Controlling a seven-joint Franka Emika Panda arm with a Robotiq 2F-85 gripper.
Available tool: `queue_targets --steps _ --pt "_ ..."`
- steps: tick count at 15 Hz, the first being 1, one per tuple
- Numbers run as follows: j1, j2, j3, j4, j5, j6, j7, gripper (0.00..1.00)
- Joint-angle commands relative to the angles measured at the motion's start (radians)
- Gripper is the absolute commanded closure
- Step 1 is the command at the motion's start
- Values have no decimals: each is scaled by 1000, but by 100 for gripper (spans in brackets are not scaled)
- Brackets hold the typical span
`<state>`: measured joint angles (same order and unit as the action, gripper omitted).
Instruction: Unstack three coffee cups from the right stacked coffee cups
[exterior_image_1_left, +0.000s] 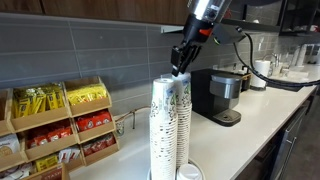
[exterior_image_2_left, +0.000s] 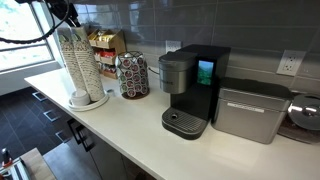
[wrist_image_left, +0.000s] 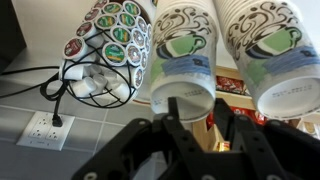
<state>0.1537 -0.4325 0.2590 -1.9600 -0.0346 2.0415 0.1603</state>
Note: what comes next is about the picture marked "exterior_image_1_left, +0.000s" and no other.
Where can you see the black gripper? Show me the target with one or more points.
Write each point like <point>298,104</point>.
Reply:
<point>196,31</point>

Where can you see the printed paper coffee cup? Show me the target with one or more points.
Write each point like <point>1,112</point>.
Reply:
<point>184,90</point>

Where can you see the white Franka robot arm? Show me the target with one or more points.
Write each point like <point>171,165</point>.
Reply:
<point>208,8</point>

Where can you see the black pod coffee machine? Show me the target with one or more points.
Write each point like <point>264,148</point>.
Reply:
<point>213,96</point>

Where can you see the under-cabinet light strip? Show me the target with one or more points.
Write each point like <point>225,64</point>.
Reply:
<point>171,29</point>

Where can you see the black countertop caddy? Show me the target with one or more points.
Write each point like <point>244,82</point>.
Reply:
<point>246,81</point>

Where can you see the tall printed paper cup stack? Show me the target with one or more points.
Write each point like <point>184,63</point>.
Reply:
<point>184,133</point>
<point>163,133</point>

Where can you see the white paper towel roll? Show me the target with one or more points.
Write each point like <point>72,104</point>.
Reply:
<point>261,75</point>

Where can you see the chrome sink faucet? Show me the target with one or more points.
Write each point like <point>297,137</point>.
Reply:
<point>276,60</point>

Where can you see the small glass jar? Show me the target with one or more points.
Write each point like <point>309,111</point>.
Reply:
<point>120,128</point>

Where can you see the bright yellow packet pile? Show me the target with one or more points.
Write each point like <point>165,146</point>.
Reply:
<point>86,94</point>

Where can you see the wooden condiment organizer rack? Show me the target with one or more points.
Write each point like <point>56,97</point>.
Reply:
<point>90,107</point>

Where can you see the white cup lid stack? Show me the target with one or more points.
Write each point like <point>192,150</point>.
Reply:
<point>188,172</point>

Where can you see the white tall container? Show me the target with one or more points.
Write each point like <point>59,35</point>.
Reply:
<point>301,55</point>

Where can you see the dark red packet pile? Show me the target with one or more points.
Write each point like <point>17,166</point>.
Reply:
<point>98,144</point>

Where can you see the dark base cabinet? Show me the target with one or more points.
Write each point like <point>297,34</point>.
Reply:
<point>283,150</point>

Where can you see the white red-print packet pile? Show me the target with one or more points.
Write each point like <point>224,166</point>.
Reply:
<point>68,155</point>

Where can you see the dark yellow packet pile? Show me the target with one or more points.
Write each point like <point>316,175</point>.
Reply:
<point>36,100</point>

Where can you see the red tea box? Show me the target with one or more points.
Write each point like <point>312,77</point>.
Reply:
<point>52,174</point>

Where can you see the white tea bag packet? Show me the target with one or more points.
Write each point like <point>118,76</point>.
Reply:
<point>8,145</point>

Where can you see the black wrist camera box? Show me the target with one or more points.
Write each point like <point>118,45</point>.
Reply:
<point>228,34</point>

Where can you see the brown wooden wall cabinet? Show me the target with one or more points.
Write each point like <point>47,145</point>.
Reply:
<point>116,10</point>

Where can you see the black open wall shelf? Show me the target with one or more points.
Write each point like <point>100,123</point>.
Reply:
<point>300,16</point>

